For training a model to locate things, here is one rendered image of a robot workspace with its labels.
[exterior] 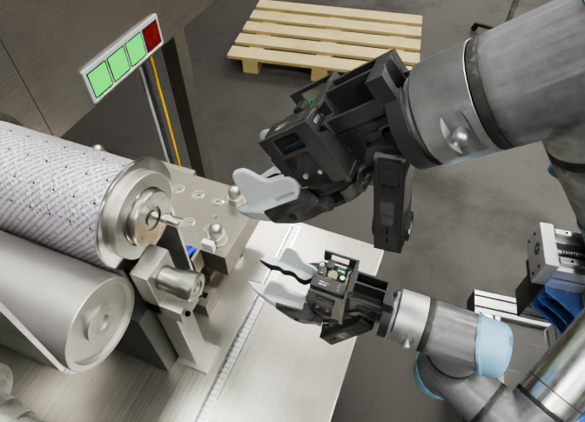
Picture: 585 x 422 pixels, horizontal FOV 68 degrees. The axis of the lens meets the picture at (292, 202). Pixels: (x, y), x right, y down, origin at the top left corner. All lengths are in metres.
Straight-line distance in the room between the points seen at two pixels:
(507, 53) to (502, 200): 2.19
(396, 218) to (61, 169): 0.40
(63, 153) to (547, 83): 0.52
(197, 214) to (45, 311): 0.37
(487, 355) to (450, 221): 1.67
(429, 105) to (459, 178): 2.20
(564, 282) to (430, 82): 1.06
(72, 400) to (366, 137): 0.71
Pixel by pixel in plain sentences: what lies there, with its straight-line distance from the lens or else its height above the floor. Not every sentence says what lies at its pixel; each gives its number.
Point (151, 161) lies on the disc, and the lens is 0.57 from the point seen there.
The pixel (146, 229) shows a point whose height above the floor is 1.24.
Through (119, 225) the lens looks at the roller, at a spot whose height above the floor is 1.28.
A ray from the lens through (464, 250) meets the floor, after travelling 2.18.
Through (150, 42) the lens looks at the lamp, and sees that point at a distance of 1.08.
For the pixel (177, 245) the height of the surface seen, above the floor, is 1.09.
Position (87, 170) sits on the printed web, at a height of 1.31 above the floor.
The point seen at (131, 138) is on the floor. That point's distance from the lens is 2.73.
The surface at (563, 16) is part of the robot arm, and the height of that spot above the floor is 1.57.
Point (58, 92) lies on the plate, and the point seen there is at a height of 1.21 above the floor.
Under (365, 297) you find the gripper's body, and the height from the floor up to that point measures 1.14.
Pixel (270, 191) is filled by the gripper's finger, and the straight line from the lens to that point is 0.39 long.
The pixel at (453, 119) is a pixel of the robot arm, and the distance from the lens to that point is 0.29.
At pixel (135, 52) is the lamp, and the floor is 1.18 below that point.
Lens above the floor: 1.68
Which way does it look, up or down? 49 degrees down
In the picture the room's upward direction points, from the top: straight up
